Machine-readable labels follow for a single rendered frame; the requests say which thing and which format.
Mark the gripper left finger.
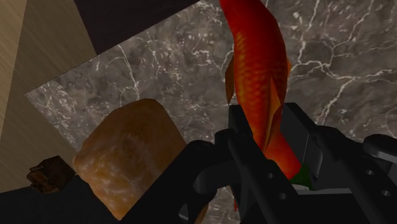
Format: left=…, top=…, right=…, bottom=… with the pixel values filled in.
left=120, top=104, right=306, bottom=224

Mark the orange goldfish figure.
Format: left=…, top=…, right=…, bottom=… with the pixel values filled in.
left=218, top=0, right=314, bottom=213

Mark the brown bread loaf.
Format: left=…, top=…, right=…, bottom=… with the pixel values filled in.
left=73, top=98, right=209, bottom=224

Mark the small dark brown lump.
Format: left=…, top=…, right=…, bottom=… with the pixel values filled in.
left=26, top=156, right=76, bottom=195

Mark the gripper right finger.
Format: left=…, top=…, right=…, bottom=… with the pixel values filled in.
left=280, top=102, right=397, bottom=224

